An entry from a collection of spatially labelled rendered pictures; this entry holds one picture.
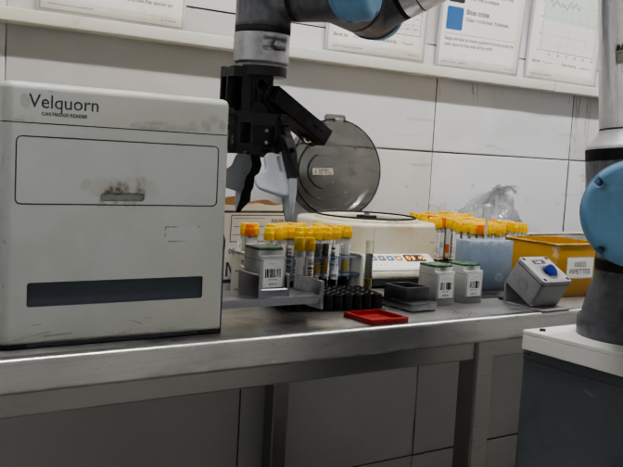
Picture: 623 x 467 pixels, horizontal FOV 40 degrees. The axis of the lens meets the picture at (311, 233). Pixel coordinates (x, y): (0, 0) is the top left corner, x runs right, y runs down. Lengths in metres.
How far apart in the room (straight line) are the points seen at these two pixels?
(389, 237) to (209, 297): 0.60
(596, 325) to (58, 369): 0.64
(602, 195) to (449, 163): 1.27
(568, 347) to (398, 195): 1.06
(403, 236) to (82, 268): 0.77
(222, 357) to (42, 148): 0.33
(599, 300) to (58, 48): 1.07
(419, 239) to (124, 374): 0.79
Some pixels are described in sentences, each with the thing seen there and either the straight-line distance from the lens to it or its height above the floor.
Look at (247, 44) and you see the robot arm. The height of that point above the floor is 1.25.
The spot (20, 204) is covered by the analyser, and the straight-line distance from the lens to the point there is 1.00.
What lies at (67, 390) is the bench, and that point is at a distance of 1.05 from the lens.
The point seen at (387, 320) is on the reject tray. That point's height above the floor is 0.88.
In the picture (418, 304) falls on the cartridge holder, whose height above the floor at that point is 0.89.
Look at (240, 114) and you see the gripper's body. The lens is 1.12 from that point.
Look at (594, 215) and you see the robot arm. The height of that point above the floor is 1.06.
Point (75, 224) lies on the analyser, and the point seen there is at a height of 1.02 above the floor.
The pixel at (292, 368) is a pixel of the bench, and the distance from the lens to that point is 1.18.
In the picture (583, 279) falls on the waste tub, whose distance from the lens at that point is 1.67.
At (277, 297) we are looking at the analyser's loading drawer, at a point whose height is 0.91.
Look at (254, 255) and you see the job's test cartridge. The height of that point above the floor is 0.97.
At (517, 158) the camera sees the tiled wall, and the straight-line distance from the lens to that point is 2.38.
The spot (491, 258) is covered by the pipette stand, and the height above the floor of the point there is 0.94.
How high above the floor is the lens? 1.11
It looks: 5 degrees down
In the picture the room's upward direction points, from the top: 3 degrees clockwise
